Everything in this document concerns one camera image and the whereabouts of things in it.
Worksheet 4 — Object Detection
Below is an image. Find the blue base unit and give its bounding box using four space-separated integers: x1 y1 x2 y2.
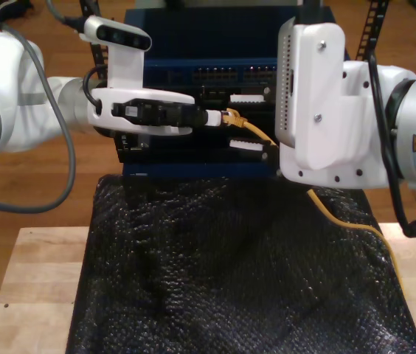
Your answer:
122 161 282 178

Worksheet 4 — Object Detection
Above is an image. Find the black rack shelf tray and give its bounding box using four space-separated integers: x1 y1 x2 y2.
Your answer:
117 127 281 164

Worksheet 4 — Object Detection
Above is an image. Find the black perforated rack post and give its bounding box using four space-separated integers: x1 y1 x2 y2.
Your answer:
79 0 128 164
355 0 392 62

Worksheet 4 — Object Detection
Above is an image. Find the black rack server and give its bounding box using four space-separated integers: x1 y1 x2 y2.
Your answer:
117 85 278 122

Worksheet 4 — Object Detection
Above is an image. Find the grey camera cable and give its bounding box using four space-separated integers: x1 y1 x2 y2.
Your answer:
0 0 86 215

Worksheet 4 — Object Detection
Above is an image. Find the blue network switch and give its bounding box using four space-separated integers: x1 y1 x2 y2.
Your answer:
125 7 352 88

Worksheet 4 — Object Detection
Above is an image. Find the black bubble mat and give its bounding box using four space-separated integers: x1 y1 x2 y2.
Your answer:
66 173 416 354

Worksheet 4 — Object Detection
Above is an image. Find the yellow network cable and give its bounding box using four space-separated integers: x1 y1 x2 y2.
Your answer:
221 108 404 298

